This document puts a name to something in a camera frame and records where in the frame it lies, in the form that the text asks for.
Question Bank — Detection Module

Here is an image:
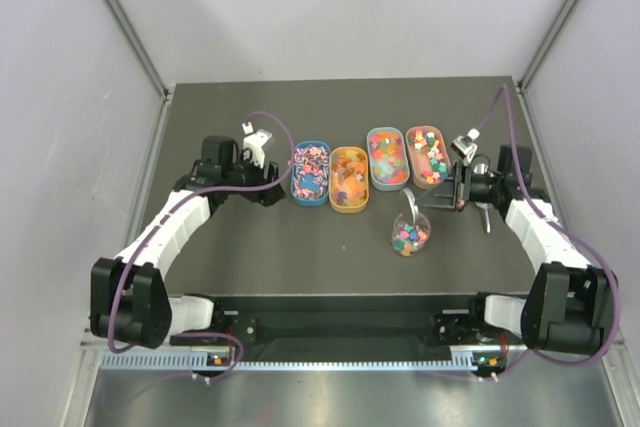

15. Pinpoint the blue tray of lollipops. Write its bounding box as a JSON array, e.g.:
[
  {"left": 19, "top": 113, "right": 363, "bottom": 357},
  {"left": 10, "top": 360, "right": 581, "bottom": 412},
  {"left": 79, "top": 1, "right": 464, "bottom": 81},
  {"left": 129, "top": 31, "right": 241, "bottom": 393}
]
[{"left": 290, "top": 141, "right": 331, "bottom": 207}]

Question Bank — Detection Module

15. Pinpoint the light blue tray of gummies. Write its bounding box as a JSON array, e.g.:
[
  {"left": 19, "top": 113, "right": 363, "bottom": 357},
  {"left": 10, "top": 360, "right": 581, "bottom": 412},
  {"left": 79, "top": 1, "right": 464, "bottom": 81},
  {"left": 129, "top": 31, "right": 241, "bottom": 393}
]
[{"left": 366, "top": 127, "right": 410, "bottom": 192}]

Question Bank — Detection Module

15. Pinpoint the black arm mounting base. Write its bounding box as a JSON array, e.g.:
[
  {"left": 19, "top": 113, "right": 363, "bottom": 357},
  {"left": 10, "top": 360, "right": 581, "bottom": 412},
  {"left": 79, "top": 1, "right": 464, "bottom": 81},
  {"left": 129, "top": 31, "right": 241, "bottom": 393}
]
[{"left": 168, "top": 310, "right": 529, "bottom": 348}]

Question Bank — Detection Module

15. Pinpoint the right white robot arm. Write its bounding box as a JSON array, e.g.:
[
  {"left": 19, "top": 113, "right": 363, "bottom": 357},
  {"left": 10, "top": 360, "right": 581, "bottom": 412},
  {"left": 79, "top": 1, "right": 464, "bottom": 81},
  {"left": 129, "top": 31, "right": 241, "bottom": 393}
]
[{"left": 412, "top": 145, "right": 614, "bottom": 356}]

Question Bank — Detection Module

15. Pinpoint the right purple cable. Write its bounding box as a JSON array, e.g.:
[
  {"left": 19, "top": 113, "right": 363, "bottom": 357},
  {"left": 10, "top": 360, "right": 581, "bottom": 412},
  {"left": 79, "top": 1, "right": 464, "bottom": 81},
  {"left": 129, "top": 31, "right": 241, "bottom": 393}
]
[{"left": 472, "top": 84, "right": 622, "bottom": 382}]

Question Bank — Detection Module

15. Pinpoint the yellow tray of popsicle candies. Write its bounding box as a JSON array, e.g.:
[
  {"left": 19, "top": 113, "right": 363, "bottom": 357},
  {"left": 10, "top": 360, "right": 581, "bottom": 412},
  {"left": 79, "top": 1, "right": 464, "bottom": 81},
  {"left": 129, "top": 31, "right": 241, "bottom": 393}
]
[{"left": 329, "top": 146, "right": 370, "bottom": 214}]

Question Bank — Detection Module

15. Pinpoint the clear plastic jar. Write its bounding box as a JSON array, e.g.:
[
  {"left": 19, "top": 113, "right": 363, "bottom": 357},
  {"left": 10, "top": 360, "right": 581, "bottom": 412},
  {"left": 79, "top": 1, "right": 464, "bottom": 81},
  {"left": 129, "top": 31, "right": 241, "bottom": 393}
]
[{"left": 391, "top": 213, "right": 431, "bottom": 257}]

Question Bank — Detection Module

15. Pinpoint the pink tray of star candies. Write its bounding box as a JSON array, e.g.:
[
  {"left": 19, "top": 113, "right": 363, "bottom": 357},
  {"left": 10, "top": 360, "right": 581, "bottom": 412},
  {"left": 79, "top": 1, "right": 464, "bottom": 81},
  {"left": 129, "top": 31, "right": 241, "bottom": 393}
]
[{"left": 405, "top": 125, "right": 451, "bottom": 190}]

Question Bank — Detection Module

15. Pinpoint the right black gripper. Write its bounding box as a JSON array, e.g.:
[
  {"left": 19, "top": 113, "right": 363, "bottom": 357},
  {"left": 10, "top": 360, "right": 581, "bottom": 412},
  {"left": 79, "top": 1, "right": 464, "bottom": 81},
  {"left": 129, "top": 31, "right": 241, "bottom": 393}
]
[{"left": 415, "top": 161, "right": 503, "bottom": 212}]

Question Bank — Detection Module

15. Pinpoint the grey slotted cable duct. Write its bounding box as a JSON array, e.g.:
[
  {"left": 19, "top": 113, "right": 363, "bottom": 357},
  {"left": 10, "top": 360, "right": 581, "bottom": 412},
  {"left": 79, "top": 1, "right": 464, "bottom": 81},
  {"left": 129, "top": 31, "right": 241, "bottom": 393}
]
[{"left": 99, "top": 350, "right": 506, "bottom": 372}]

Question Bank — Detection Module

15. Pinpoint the clear round jar lid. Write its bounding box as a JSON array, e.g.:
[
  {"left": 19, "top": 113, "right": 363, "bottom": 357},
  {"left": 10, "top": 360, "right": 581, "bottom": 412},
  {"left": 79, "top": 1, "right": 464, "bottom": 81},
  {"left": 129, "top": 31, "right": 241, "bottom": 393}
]
[{"left": 399, "top": 188, "right": 420, "bottom": 224}]

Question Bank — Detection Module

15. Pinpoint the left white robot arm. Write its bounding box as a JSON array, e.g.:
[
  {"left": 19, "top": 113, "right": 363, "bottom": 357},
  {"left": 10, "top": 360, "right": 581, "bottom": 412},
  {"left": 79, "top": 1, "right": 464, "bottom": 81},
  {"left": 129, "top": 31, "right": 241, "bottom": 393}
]
[{"left": 89, "top": 129, "right": 285, "bottom": 353}]

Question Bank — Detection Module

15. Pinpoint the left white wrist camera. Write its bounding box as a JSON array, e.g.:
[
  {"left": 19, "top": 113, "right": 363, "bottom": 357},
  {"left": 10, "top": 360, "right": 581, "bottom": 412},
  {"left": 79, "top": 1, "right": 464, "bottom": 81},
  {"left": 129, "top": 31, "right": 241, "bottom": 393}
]
[{"left": 241, "top": 122, "right": 273, "bottom": 168}]

